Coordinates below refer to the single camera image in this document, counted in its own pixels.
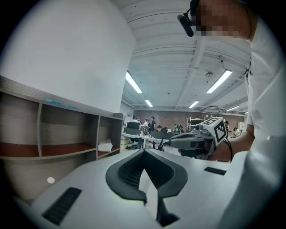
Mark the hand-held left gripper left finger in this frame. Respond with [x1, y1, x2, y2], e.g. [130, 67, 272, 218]
[105, 148, 148, 204]

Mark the white pack of tissues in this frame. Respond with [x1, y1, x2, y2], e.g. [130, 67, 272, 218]
[97, 138, 114, 153]

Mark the ceiling air conditioner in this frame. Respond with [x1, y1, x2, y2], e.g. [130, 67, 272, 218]
[200, 106, 224, 113]

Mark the person's head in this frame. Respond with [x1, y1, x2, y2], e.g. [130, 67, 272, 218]
[189, 0, 257, 42]

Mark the metal storage rack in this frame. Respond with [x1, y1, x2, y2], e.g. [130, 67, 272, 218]
[186, 116, 203, 133]

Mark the grey wooden shelf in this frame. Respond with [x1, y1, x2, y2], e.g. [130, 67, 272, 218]
[0, 75, 125, 203]

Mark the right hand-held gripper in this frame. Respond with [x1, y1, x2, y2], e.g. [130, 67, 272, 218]
[168, 116, 229, 161]

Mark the person's white shirt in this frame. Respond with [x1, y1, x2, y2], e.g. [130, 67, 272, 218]
[220, 17, 286, 229]

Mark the white office desk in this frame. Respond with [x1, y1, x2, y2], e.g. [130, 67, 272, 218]
[122, 132, 170, 149]

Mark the person's right forearm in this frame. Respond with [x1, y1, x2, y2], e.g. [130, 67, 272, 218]
[209, 129, 256, 162]

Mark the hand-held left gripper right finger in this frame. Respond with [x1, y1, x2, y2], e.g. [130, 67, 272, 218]
[144, 148, 188, 227]

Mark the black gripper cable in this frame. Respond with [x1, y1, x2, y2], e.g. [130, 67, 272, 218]
[224, 136, 234, 162]

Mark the black computer monitor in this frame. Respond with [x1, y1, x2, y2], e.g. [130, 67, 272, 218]
[126, 121, 141, 131]
[150, 131, 175, 140]

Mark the teal tape strip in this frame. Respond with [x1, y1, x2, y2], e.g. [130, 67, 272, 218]
[43, 98, 78, 110]

